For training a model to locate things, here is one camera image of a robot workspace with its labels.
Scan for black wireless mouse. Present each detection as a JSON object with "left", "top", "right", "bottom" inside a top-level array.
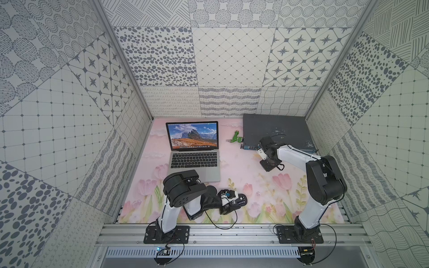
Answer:
[{"left": 232, "top": 194, "right": 248, "bottom": 208}]

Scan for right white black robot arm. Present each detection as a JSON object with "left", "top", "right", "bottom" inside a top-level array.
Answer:
[{"left": 258, "top": 137, "right": 347, "bottom": 243}]

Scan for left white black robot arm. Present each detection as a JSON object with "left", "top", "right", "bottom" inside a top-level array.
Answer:
[{"left": 156, "top": 170, "right": 248, "bottom": 236}]

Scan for silver open laptop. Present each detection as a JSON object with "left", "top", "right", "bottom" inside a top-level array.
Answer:
[{"left": 166, "top": 121, "right": 221, "bottom": 183}]

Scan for pink floral table mat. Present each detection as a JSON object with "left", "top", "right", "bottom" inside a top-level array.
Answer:
[{"left": 118, "top": 118, "right": 310, "bottom": 223}]

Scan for dark grey network switch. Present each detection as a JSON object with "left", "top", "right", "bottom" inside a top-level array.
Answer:
[{"left": 241, "top": 114, "right": 317, "bottom": 154}]

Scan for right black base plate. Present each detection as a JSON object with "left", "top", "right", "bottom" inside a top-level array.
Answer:
[{"left": 275, "top": 225, "right": 324, "bottom": 244}]

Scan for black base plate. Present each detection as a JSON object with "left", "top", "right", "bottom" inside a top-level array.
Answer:
[
  {"left": 144, "top": 224, "right": 190, "bottom": 244},
  {"left": 275, "top": 225, "right": 324, "bottom": 244}
]

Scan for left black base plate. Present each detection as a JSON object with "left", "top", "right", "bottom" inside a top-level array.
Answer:
[{"left": 144, "top": 224, "right": 190, "bottom": 244}]

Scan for aluminium mounting rail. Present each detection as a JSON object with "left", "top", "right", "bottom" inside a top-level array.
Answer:
[{"left": 96, "top": 223, "right": 372, "bottom": 248}]

